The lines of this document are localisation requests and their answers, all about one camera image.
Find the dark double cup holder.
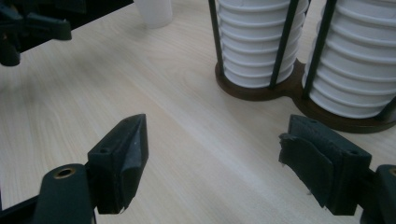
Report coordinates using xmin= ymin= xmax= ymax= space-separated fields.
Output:
xmin=207 ymin=0 xmax=396 ymax=135

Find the short stack of white cups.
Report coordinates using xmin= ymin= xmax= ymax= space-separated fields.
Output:
xmin=216 ymin=0 xmax=310 ymax=90

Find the tall stack of white cups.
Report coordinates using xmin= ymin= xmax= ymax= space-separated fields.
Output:
xmin=301 ymin=0 xmax=396 ymax=120

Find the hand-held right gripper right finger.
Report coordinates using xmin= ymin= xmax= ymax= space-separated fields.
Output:
xmin=277 ymin=114 xmax=374 ymax=217

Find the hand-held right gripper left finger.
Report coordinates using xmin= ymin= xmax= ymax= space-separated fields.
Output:
xmin=87 ymin=113 xmax=149 ymax=216

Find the white paper cup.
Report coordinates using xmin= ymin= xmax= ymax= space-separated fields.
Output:
xmin=133 ymin=0 xmax=174 ymax=30

